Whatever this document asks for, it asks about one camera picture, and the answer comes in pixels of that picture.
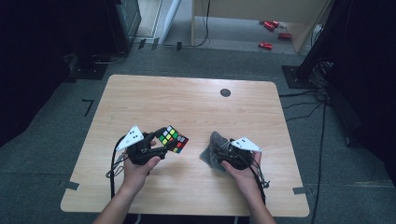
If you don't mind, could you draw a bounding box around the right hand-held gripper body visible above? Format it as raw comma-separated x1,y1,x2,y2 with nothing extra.
217,135,263,171

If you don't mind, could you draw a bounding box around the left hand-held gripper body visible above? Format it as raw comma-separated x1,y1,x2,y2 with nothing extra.
115,125,169,166

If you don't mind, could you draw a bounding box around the multicoloured puzzle cube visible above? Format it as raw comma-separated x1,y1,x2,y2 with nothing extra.
157,125,190,155

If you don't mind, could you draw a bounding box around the grey fluffy cloth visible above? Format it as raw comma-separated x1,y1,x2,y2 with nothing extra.
199,131,238,173

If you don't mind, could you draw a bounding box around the person's left hand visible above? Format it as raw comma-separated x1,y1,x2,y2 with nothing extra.
120,140,163,193

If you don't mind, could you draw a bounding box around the person's right hand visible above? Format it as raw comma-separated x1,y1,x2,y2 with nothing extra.
220,151,263,193

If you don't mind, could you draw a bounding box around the dark glass cabinet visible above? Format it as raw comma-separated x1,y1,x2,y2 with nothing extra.
106,0,143,54

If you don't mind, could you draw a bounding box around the black curtain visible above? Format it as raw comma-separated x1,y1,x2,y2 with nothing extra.
0,0,117,147
306,0,396,176

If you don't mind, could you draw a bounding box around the left hand-held gripper cable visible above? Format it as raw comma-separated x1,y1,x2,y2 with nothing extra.
105,135,129,200

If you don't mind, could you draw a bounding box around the hand-held gripper cable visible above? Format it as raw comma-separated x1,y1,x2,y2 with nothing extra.
105,135,129,200
232,151,271,205

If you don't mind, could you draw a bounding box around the right hand-held gripper cable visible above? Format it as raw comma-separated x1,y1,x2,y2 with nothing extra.
232,151,271,205

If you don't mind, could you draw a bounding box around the black coiled floor cable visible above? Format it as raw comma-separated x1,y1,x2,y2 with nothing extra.
91,50,128,65

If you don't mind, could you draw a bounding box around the black stand base plate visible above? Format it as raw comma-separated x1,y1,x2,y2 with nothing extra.
65,60,109,81
281,64,316,90

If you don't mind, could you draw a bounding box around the white aluminium rail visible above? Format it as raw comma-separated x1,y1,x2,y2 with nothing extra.
151,0,183,43

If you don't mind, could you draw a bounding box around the black hanging cable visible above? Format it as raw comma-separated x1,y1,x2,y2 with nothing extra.
182,0,212,49

